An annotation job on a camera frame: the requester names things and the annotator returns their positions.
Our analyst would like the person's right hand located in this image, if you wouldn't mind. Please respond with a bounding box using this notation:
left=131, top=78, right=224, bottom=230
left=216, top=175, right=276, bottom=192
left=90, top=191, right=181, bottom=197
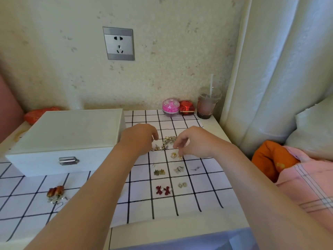
left=173, top=126, right=232, bottom=159

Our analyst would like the pile of mixed earrings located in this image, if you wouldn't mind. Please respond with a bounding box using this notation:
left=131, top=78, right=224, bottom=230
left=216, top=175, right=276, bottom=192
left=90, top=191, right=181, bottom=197
left=151, top=136, right=179, bottom=152

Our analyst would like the grey wall socket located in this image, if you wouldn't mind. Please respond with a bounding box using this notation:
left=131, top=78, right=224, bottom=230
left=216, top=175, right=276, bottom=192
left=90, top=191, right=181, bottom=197
left=102, top=26, right=135, bottom=61

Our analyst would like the white black-grid table cloth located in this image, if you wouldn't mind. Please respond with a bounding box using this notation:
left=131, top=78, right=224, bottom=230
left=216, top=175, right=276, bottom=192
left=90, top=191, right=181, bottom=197
left=0, top=109, right=233, bottom=242

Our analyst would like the clear plastic drink cup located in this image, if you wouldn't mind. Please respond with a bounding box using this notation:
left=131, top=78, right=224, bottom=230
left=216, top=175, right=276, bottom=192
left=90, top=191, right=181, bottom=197
left=196, top=86, right=222, bottom=119

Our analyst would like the person's left hand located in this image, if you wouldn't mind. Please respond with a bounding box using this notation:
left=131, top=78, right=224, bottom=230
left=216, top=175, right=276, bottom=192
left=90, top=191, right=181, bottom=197
left=118, top=123, right=159, bottom=157

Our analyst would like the pink round trinket box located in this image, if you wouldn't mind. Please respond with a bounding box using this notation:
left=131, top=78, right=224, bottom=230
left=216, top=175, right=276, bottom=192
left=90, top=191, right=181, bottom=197
left=162, top=98, right=180, bottom=116

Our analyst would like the person's right forearm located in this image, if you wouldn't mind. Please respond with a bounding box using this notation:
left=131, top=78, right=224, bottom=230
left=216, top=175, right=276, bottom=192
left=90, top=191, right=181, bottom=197
left=212, top=143, right=333, bottom=250

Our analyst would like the orange plush cushion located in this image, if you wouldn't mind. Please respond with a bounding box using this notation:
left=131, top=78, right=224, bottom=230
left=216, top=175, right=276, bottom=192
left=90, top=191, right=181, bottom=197
left=251, top=140, right=300, bottom=183

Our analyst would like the person's left forearm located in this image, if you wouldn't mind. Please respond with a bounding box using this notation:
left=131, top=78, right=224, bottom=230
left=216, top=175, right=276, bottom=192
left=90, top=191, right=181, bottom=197
left=25, top=143, right=149, bottom=250

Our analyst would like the white padded headboard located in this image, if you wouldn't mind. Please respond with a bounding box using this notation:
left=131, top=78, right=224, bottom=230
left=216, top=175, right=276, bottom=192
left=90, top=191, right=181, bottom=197
left=220, top=0, right=333, bottom=159

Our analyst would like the red faceted gift box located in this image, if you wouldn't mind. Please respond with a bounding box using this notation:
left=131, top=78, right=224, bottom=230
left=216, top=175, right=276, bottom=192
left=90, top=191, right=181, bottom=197
left=179, top=100, right=195, bottom=115

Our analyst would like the pink plaid blanket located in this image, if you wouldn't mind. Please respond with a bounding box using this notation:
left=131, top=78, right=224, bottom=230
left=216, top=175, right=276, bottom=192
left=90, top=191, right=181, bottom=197
left=275, top=145, right=333, bottom=232

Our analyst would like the pink rolled mat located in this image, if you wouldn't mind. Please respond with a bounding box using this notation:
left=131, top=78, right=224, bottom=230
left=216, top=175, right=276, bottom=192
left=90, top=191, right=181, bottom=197
left=0, top=74, right=25, bottom=143

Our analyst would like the red-brown drop earring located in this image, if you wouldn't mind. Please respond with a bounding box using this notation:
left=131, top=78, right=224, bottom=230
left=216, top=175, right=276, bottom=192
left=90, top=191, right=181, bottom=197
left=46, top=187, right=58, bottom=203
left=55, top=185, right=69, bottom=205

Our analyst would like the white wooden jewelry box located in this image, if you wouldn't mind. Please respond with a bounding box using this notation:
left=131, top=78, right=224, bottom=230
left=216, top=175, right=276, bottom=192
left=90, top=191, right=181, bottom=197
left=5, top=108, right=127, bottom=177

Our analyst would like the red heart-shaped box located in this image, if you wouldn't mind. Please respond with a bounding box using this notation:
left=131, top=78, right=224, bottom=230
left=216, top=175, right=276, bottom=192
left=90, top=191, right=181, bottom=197
left=24, top=106, right=62, bottom=125

